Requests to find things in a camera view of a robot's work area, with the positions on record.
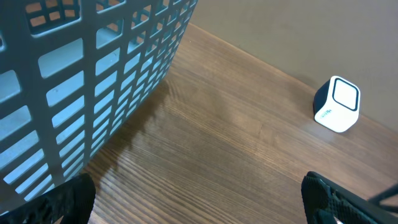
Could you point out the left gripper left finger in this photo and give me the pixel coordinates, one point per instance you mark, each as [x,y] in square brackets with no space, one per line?
[71,202]

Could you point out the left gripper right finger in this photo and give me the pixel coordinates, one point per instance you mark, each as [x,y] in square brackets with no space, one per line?
[327,202]

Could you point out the white barcode scanner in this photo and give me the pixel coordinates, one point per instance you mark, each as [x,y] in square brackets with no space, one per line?
[336,104]

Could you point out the grey plastic shopping basket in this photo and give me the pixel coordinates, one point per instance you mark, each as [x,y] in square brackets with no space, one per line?
[72,72]

